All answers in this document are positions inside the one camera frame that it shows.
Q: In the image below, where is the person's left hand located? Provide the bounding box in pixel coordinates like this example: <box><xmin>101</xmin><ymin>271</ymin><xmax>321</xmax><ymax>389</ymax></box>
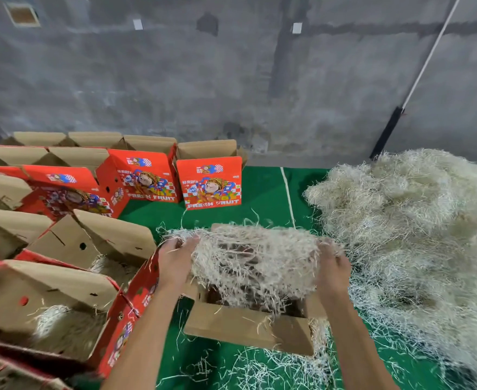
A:
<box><xmin>157</xmin><ymin>236</ymin><xmax>201</xmax><ymax>293</ymax></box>

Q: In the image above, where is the person's right forearm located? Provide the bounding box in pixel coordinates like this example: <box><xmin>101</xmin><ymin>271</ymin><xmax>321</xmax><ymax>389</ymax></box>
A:
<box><xmin>324</xmin><ymin>295</ymin><xmax>402</xmax><ymax>390</ymax></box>

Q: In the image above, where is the group of red fruit boxes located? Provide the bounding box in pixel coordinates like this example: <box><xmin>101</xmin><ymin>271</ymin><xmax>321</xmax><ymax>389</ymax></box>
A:
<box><xmin>0</xmin><ymin>131</ymin><xmax>248</xmax><ymax>222</ymax></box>

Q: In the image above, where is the white pole with black grip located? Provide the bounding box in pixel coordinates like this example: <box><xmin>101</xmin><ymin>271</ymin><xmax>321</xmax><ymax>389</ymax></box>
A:
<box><xmin>369</xmin><ymin>0</ymin><xmax>464</xmax><ymax>161</ymax></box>

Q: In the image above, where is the person's left forearm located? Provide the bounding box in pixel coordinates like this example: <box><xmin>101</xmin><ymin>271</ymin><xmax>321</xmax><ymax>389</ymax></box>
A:
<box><xmin>100</xmin><ymin>284</ymin><xmax>184</xmax><ymax>390</ymax></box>

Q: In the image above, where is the yellow framed wall plate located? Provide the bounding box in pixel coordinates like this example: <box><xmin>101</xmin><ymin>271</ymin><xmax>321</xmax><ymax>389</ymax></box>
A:
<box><xmin>3</xmin><ymin>2</ymin><xmax>41</xmax><ymax>28</ymax></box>

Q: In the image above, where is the pile of shredded paper filler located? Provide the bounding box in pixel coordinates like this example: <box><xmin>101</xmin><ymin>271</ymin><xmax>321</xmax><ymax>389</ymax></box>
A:
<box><xmin>302</xmin><ymin>147</ymin><xmax>477</xmax><ymax>390</ymax></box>

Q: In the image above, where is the person's right hand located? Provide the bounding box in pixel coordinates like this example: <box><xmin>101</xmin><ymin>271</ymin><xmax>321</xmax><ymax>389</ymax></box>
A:
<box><xmin>314</xmin><ymin>242</ymin><xmax>353</xmax><ymax>304</ymax></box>

